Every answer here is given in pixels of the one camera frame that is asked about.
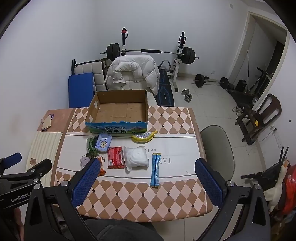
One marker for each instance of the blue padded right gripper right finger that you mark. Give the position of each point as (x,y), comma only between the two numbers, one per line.
(211,180)

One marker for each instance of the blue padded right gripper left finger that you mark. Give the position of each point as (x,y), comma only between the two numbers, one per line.
(83,180)

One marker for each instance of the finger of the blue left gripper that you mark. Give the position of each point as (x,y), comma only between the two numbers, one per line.
(41,169)
(10,161)

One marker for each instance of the orange snack packet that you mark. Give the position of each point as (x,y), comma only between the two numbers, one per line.
(102,172)

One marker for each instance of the lavender fluffy cloth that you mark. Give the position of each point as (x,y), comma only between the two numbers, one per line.
(83,161)

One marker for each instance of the red snack packet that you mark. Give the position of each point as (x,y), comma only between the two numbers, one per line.
(115,158)

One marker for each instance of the green snack packet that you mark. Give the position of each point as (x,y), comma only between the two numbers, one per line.
(91,145)

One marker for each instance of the blue tissue packet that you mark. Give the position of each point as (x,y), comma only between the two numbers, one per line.
(103,142)

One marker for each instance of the white soft pouch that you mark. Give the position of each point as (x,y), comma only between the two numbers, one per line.
(135,157)

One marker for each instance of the long blue wafer packet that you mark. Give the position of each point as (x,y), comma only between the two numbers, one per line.
(156,159)

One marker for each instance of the yellow banana shaped pouch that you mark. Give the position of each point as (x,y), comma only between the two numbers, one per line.
(144,137)

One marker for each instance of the grey round chair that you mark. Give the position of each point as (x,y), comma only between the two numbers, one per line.
(218,151)

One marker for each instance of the small wooden pieces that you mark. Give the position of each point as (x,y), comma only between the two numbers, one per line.
(46,123)

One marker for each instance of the checkered table mat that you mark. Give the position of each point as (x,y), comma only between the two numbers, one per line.
(149,178)

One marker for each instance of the white goose plush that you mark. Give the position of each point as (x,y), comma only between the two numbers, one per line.
(273,195)

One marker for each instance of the dark wooden chair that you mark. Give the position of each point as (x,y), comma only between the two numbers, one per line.
(252,122)

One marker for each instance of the brown cardboard box blue print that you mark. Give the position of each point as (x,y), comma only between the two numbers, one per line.
(118,112)

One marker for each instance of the red bag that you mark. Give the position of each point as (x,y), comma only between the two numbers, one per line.
(288,204)

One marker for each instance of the blue folded mat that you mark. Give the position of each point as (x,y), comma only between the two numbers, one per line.
(80,90)

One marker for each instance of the chrome dumbbell pair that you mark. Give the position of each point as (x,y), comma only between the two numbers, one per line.
(187,95)

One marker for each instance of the blue black weight bench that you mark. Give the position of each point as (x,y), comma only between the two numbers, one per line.
(165,94)

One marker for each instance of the black floor barbell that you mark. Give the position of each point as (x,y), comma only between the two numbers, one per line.
(200,80)

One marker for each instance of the white weight bench rack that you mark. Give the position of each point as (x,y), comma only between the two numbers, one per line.
(172,74)

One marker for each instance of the white puffer jacket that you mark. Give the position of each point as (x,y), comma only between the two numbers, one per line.
(133,72)

